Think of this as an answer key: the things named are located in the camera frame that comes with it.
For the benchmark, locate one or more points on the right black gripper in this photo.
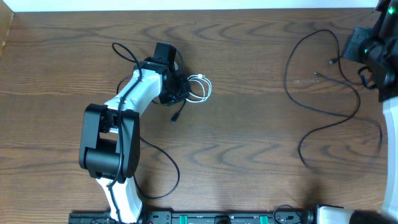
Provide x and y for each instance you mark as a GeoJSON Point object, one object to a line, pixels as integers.
{"type": "Point", "coordinates": [359, 34]}

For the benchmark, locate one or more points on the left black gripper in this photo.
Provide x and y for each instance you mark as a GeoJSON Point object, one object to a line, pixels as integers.
{"type": "Point", "coordinates": [185, 93]}

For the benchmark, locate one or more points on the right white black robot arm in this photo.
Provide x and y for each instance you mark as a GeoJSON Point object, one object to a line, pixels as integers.
{"type": "Point", "coordinates": [385, 80]}

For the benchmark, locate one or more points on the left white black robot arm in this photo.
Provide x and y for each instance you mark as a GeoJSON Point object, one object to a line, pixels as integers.
{"type": "Point", "coordinates": [110, 137]}

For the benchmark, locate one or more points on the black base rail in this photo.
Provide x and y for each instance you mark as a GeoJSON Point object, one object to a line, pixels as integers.
{"type": "Point", "coordinates": [283, 214]}

